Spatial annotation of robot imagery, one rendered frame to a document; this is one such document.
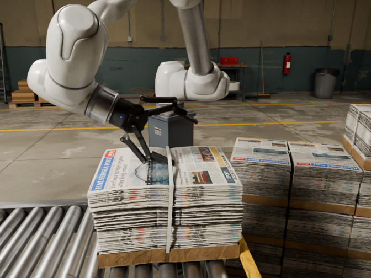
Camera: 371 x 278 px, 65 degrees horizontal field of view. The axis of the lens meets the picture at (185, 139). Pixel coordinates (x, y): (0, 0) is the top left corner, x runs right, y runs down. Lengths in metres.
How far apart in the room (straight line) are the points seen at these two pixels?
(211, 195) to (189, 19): 0.71
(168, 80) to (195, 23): 0.41
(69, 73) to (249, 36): 7.66
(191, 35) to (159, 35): 6.59
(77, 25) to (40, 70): 0.20
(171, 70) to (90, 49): 0.93
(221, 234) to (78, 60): 0.54
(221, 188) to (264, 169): 0.73
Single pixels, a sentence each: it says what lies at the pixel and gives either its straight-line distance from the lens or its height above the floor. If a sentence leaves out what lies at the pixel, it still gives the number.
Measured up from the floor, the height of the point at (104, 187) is 1.03.
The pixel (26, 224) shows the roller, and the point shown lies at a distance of 1.11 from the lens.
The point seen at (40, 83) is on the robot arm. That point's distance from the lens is 0.77.
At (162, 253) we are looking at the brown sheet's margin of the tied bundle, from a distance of 0.81.
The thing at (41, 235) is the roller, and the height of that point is 0.80.
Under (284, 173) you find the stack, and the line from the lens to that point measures 1.44.
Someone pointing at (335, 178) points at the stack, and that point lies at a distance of 1.49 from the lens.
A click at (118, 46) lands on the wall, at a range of 7.87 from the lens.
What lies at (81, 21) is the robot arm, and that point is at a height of 1.40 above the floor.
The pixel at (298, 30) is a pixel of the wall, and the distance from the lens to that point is 8.69.
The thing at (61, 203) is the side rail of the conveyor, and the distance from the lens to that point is 1.18.
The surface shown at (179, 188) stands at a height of 1.02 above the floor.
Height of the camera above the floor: 1.35
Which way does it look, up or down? 18 degrees down
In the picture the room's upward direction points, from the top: straight up
